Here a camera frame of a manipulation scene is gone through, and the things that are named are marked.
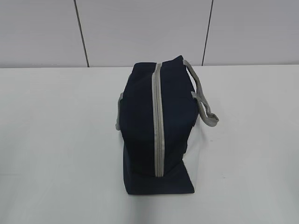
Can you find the navy blue lunch bag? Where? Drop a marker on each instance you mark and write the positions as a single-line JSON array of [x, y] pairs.
[[157, 111]]

